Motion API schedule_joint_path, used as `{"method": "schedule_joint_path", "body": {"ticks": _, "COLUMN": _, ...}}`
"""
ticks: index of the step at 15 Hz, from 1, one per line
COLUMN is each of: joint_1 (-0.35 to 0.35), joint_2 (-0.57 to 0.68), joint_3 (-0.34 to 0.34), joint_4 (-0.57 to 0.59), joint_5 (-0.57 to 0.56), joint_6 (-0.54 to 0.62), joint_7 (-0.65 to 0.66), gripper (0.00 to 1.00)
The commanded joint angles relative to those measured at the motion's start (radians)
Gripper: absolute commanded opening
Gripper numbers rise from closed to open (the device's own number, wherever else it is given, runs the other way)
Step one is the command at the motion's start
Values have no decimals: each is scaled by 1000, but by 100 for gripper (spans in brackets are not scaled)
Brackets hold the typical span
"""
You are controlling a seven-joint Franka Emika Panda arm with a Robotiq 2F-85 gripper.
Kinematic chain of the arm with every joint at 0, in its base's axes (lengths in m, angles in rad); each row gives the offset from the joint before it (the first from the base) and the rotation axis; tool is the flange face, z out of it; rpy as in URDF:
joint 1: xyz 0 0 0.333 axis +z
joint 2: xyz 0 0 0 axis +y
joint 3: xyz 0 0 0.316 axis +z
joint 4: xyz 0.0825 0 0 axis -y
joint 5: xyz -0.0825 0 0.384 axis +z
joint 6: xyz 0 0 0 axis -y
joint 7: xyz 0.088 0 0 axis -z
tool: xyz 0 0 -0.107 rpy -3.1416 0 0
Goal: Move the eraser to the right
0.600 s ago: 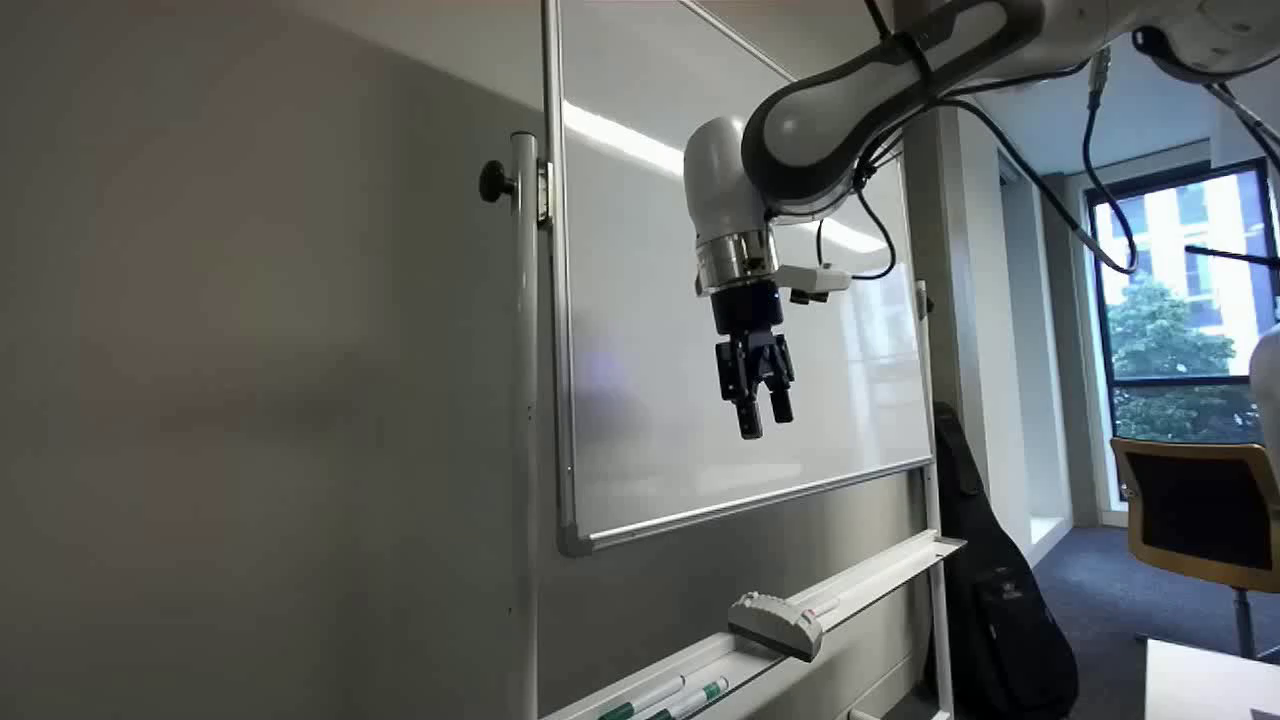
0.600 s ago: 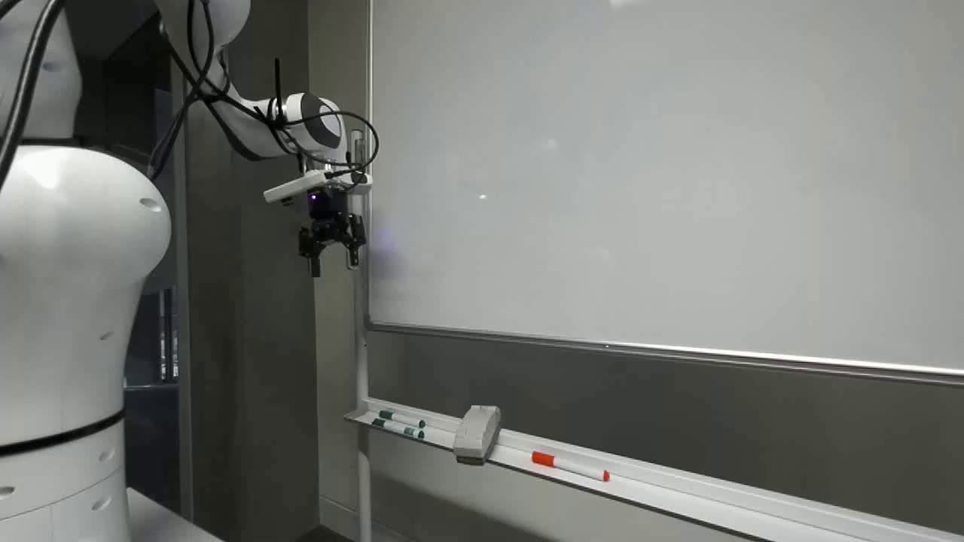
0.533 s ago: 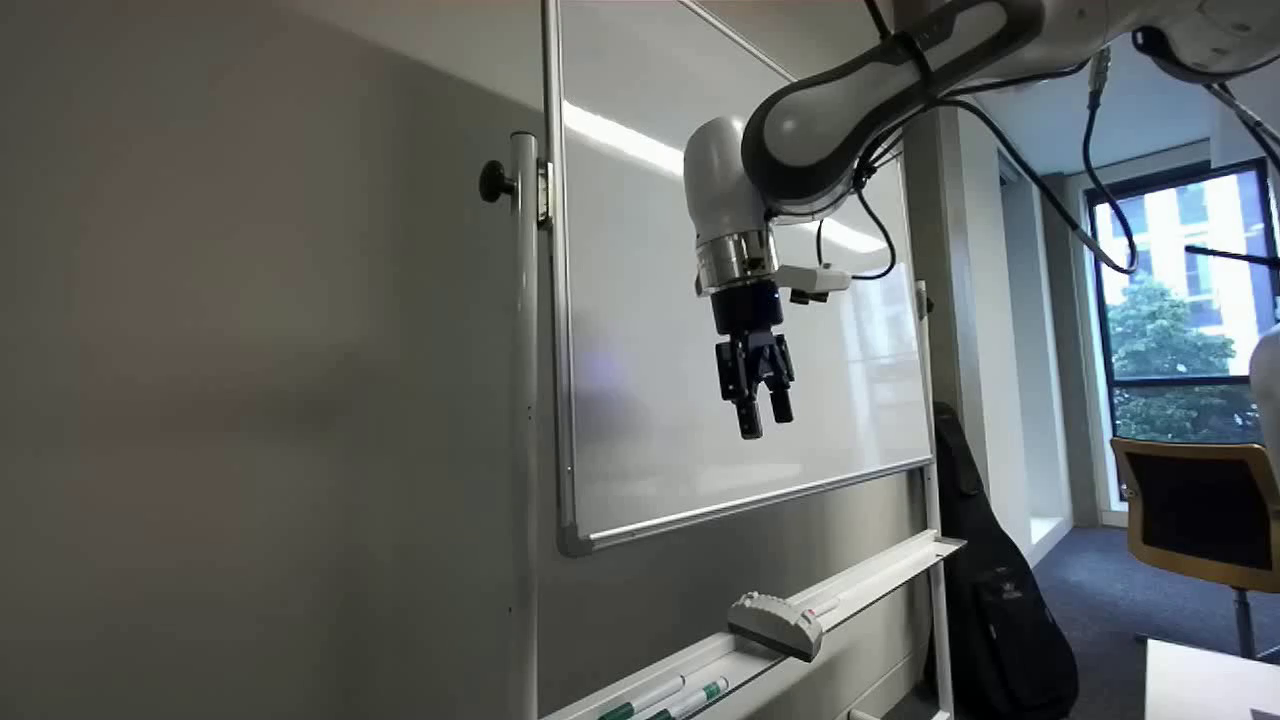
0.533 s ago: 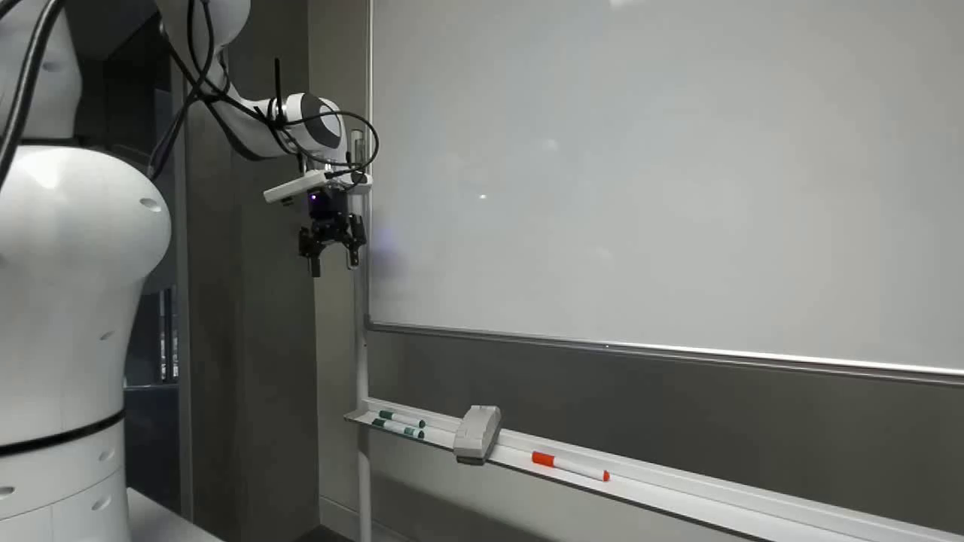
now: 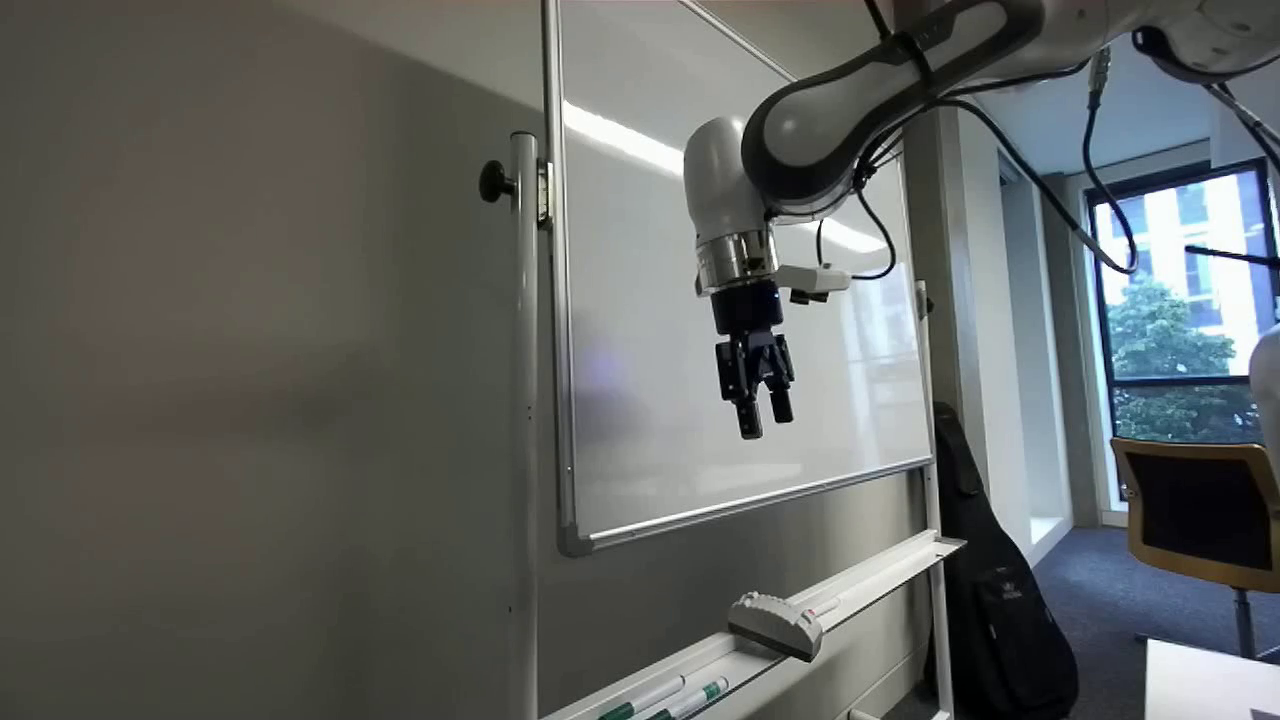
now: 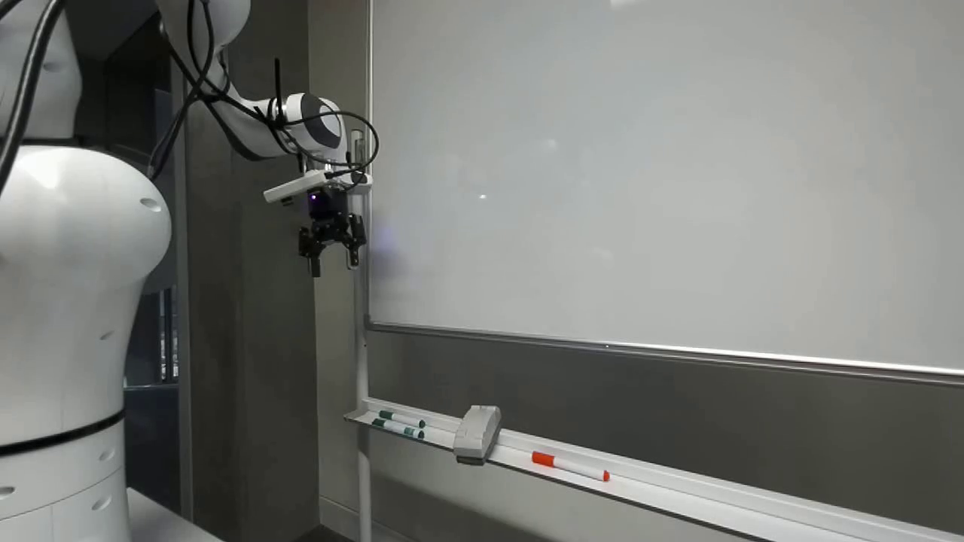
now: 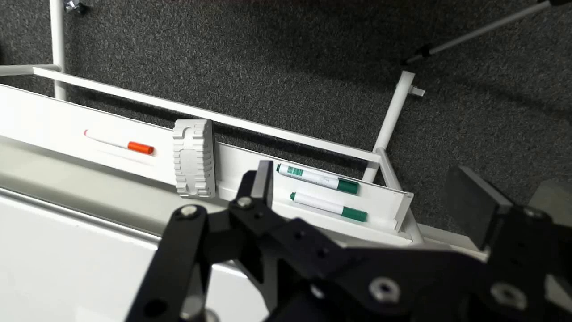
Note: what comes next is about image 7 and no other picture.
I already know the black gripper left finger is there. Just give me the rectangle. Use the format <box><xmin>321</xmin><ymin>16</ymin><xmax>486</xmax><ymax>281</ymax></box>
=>
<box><xmin>125</xmin><ymin>159</ymin><xmax>336</xmax><ymax>322</ymax></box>

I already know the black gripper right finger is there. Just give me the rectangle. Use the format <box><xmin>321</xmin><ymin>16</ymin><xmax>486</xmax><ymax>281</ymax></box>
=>
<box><xmin>445</xmin><ymin>165</ymin><xmax>572</xmax><ymax>322</ymax></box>

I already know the white ribbed whiteboard eraser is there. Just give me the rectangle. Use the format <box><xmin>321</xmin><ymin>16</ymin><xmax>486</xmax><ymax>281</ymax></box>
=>
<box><xmin>171</xmin><ymin>116</ymin><xmax>218</xmax><ymax>200</ymax></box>

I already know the orange capped white marker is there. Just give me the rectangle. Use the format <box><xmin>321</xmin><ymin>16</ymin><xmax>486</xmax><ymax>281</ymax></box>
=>
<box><xmin>82</xmin><ymin>127</ymin><xmax>157</xmax><ymax>157</ymax></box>

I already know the green capped white marker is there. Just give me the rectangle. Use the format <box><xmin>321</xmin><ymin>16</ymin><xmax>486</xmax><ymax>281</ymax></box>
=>
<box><xmin>275</xmin><ymin>161</ymin><xmax>362</xmax><ymax>197</ymax></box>
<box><xmin>287</xmin><ymin>190</ymin><xmax>370</xmax><ymax>225</ymax></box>

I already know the grey tripod pole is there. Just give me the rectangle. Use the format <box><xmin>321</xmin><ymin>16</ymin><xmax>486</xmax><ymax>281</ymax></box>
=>
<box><xmin>403</xmin><ymin>0</ymin><xmax>572</xmax><ymax>68</ymax></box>

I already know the white metal whiteboard stand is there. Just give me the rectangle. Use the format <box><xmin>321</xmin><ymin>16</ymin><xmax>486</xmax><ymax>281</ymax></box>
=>
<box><xmin>0</xmin><ymin>0</ymin><xmax>428</xmax><ymax>186</ymax></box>

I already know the metal wing nut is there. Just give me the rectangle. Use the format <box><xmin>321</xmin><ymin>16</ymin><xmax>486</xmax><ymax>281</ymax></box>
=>
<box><xmin>62</xmin><ymin>0</ymin><xmax>91</xmax><ymax>18</ymax></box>

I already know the large whiteboard with grey frame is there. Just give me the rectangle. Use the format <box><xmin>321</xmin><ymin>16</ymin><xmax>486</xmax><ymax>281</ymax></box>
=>
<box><xmin>0</xmin><ymin>132</ymin><xmax>493</xmax><ymax>322</ymax></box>

